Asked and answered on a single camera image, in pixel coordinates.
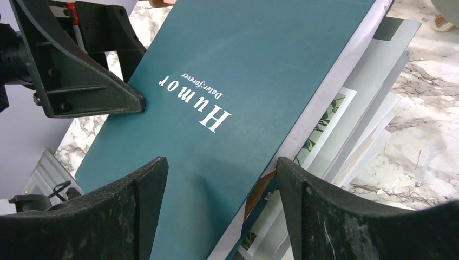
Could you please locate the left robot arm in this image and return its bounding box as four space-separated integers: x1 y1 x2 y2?
1 1 146 118

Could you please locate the teal Humor book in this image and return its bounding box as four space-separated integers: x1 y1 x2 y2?
76 1 391 259

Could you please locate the round cream drawer cabinet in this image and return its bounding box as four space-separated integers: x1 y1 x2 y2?
431 0 458 33

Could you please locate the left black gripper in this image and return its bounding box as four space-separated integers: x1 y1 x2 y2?
9 1 146 118

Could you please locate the bottom grey white book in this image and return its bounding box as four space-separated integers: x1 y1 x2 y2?
268 50 411 260

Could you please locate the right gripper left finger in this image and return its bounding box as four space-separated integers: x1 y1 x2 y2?
1 157 169 259

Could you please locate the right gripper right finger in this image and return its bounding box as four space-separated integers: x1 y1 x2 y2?
276 157 458 259

